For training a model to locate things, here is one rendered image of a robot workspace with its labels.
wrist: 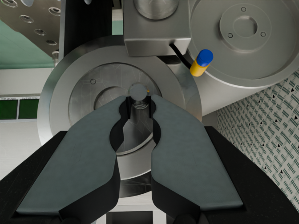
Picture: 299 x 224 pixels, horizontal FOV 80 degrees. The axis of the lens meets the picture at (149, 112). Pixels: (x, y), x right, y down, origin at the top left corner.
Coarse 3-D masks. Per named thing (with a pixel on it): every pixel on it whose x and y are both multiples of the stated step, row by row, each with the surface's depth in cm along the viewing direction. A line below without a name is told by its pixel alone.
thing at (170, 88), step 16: (112, 48) 16; (80, 64) 16; (96, 64) 16; (144, 64) 16; (160, 64) 16; (64, 80) 15; (160, 80) 15; (176, 80) 15; (64, 96) 15; (176, 96) 15; (64, 112) 15; (64, 128) 15; (128, 160) 14; (144, 160) 14; (128, 176) 14
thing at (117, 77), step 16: (112, 64) 15; (128, 64) 15; (80, 80) 14; (96, 80) 14; (112, 80) 14; (128, 80) 14; (144, 80) 14; (80, 96) 14; (96, 96) 14; (112, 96) 14; (80, 112) 14; (144, 112) 14; (128, 128) 14; (144, 128) 14; (128, 144) 14
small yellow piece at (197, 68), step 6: (174, 48) 13; (180, 54) 13; (198, 54) 10; (204, 54) 10; (210, 54) 10; (186, 60) 13; (198, 60) 10; (204, 60) 10; (210, 60) 10; (186, 66) 13; (192, 66) 11; (198, 66) 11; (204, 66) 10; (192, 72) 12; (198, 72) 11
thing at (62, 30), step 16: (64, 0) 19; (80, 0) 23; (96, 0) 31; (64, 16) 19; (80, 16) 23; (96, 16) 30; (64, 32) 19; (80, 32) 23; (96, 32) 30; (64, 48) 18
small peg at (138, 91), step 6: (132, 84) 12; (138, 84) 11; (144, 84) 12; (132, 90) 11; (138, 90) 11; (144, 90) 11; (132, 96) 11; (138, 96) 11; (144, 96) 11; (132, 102) 12; (138, 102) 11; (144, 102) 12; (138, 108) 14; (144, 108) 14
